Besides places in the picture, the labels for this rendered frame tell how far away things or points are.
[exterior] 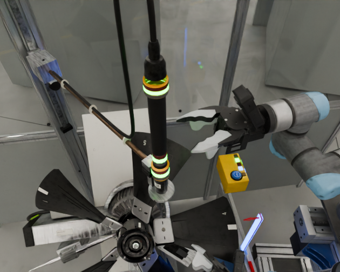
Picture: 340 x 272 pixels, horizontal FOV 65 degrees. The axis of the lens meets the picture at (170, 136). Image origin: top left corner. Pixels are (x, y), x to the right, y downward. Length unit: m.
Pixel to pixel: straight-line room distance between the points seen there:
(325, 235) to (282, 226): 1.11
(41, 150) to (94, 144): 0.67
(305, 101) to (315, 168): 0.16
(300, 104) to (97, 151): 0.76
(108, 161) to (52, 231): 0.32
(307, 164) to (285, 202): 1.85
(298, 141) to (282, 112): 0.12
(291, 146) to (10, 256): 2.19
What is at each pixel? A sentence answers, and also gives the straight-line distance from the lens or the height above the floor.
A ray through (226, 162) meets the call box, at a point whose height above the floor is 1.07.
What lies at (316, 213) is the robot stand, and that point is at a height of 0.98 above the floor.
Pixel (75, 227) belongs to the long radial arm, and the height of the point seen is 1.13.
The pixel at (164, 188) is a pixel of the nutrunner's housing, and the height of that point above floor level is 1.49.
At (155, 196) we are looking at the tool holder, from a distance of 0.71.
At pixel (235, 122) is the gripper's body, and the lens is 0.60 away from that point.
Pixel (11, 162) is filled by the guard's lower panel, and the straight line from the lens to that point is 1.86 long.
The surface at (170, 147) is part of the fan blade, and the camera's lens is 0.84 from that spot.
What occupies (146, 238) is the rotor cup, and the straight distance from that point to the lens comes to 0.91.
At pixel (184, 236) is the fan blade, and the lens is 0.96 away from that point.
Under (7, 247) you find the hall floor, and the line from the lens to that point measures 2.54.
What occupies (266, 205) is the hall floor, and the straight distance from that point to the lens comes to 2.48.
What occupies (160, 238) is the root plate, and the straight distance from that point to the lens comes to 0.95.
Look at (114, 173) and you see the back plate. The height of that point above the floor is 1.17.
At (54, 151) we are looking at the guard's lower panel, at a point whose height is 0.85.
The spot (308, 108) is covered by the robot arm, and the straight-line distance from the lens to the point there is 0.69.
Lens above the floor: 2.08
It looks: 48 degrees down
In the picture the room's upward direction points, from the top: straight up
